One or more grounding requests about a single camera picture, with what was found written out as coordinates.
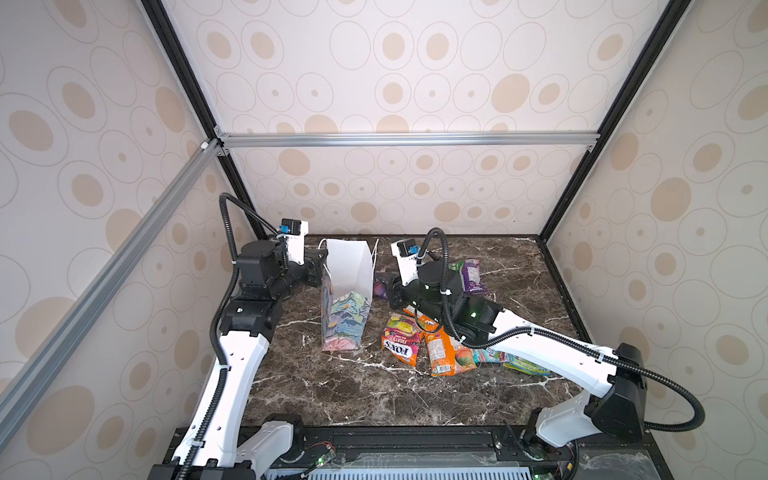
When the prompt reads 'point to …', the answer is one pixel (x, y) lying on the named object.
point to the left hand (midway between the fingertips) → (332, 248)
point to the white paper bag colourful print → (346, 290)
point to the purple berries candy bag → (472, 276)
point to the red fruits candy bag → (401, 337)
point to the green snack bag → (457, 265)
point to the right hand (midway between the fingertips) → (382, 273)
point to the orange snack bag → (445, 358)
